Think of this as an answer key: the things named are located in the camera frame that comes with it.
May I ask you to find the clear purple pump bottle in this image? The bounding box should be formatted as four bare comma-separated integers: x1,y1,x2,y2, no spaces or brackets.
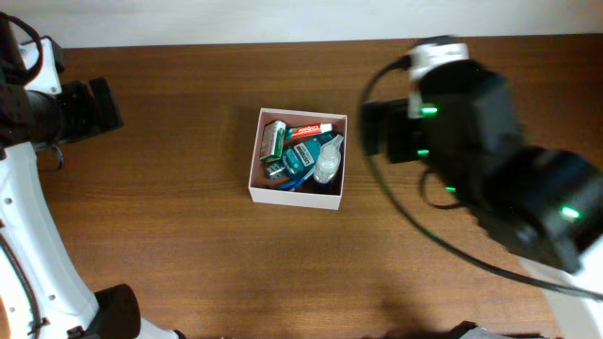
313,135,344,194

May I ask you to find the green white toothpaste tube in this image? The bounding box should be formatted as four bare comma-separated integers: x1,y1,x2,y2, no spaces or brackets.
285,123,333,140

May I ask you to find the teal mouthwash bottle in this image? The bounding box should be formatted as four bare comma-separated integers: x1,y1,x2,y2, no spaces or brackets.
266,132,343,180

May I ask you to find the green white small carton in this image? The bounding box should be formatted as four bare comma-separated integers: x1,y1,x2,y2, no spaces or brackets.
259,121,286,163

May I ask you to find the blue disposable razor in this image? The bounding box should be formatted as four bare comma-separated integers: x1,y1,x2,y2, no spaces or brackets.
277,179,299,191

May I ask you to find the blue white toothbrush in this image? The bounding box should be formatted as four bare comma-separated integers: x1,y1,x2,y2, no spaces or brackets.
288,168,315,191

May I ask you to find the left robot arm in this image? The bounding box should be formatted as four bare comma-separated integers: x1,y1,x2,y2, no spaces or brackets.
1,13,183,338

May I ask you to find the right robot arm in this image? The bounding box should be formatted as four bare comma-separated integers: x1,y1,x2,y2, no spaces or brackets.
359,36,602,338

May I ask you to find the white cardboard box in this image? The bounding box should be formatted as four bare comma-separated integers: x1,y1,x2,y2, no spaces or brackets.
248,107,348,210

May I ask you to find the right black cable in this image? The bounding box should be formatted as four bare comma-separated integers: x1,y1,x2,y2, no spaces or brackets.
357,56,603,302

